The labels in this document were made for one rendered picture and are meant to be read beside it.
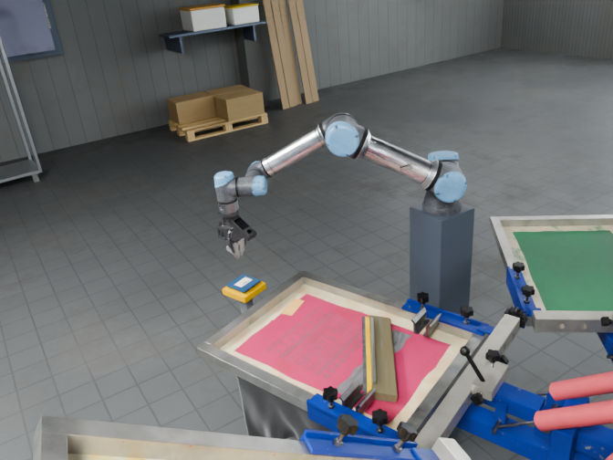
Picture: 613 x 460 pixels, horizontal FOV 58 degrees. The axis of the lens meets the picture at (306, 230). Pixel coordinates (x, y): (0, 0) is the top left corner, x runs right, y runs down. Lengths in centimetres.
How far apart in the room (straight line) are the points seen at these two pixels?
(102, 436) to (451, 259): 164
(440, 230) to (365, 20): 837
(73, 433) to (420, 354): 121
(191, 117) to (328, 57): 296
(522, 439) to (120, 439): 112
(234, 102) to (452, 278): 589
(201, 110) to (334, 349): 652
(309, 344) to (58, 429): 114
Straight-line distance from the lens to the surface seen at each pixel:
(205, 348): 195
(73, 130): 845
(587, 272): 243
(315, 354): 191
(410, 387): 178
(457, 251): 231
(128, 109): 857
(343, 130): 194
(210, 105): 820
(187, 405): 325
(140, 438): 100
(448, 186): 203
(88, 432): 98
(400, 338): 195
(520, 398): 166
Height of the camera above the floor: 216
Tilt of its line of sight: 27 degrees down
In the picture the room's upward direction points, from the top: 5 degrees counter-clockwise
